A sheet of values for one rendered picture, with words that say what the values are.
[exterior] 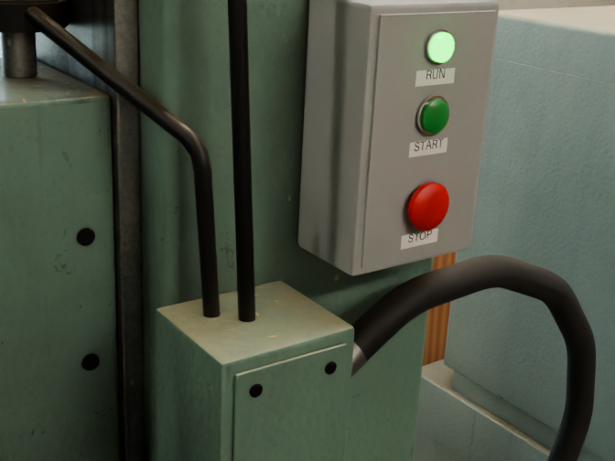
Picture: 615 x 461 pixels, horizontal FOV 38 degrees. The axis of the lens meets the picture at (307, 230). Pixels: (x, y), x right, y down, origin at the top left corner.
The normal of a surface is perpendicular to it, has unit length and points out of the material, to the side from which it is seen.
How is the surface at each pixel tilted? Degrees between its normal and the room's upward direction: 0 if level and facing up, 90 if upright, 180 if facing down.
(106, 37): 90
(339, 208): 90
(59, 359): 90
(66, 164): 90
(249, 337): 0
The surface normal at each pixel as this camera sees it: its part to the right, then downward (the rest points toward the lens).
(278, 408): 0.57, 0.31
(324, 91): -0.82, 0.16
